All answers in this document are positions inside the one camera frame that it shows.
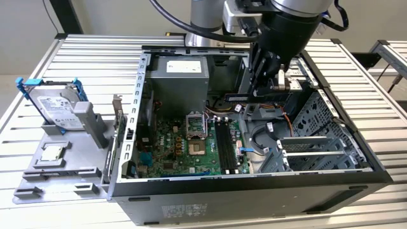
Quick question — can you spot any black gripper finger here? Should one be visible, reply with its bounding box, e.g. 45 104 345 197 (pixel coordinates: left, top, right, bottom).
263 53 293 96
249 44 271 103

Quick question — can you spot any RAM stick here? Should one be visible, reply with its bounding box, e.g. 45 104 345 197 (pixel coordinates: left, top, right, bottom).
25 169 97 177
225 92 294 104

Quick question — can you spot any black RAM slot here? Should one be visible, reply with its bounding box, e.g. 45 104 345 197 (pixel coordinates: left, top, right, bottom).
223 116 242 174
215 116 231 175

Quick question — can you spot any grey metal disk bay cage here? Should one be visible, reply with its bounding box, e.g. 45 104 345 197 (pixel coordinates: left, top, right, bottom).
237 53 319 120

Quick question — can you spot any round black case speaker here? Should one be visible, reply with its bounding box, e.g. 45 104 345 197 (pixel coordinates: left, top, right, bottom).
213 96 238 112

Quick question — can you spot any grey power supply unit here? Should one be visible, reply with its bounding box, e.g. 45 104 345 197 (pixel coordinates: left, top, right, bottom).
150 56 211 115

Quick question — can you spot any metal disk bay with rails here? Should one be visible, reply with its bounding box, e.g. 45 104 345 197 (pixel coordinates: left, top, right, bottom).
258 135 367 175

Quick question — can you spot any aluminium slat side table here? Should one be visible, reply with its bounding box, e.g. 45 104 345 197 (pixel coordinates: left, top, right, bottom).
369 39 407 79

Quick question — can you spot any CPU socket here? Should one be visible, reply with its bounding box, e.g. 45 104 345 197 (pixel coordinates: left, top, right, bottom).
187 140 209 156

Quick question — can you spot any green motherboard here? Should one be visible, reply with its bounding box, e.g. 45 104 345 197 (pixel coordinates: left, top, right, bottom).
135 116 253 178

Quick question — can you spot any black case fan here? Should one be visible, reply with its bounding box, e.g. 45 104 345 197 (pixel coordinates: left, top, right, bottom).
137 94 157 153

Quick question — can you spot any blue expansion slot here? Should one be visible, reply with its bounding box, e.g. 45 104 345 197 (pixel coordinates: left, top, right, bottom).
161 170 211 178

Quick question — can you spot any blue board connector block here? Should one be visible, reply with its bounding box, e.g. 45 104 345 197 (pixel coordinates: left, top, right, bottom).
138 152 154 166

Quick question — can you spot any black grey PC case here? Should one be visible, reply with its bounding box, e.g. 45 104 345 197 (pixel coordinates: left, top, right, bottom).
107 45 395 226

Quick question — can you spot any hard disk in blue carrier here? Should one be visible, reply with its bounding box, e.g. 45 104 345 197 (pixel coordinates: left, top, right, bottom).
15 76 90 134

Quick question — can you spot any grey parts rack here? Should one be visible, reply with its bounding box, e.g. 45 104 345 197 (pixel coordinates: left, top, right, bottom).
12 100 129 205

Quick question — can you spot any silver CPU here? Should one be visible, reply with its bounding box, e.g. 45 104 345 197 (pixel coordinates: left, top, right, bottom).
41 145 65 161

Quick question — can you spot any black cable with blue plug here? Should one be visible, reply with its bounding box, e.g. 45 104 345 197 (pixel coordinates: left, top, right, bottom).
318 0 350 34

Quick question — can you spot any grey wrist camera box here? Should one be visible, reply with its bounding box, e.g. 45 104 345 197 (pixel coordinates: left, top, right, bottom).
222 1 263 34

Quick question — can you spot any orange data wire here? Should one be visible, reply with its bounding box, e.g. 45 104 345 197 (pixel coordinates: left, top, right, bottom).
282 112 297 138

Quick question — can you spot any yellow black white wire bundle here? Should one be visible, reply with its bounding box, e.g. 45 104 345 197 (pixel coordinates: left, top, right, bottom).
205 100 246 117

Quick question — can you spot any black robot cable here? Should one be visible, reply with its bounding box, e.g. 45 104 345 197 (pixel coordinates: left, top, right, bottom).
149 0 261 44

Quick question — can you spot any black wire with white labels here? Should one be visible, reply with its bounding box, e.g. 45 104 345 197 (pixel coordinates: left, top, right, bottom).
250 123 278 156

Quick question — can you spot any black table bracket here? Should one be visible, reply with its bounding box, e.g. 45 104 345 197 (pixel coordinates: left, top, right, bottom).
350 52 382 70

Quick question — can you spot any metal socket cover frame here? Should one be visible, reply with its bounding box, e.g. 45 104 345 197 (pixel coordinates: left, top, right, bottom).
186 114 209 140

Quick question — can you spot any graphics card with metal bracket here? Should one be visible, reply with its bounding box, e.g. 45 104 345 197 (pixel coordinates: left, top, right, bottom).
111 94 129 144

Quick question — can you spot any black frame post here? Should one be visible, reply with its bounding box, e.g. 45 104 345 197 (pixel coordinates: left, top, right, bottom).
51 0 85 40

